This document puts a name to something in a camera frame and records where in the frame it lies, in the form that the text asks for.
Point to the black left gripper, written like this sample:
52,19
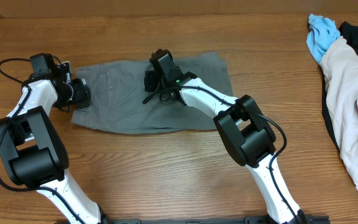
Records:
83,92

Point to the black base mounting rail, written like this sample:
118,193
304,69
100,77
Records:
247,220

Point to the black garment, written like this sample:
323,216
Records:
350,33

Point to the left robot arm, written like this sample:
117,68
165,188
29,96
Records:
32,155

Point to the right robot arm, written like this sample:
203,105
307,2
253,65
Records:
246,133

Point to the grey shorts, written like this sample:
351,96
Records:
116,104

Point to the pale pink garment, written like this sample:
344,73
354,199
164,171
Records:
340,69

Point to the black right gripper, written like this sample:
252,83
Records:
148,77

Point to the light blue cloth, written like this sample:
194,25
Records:
323,32

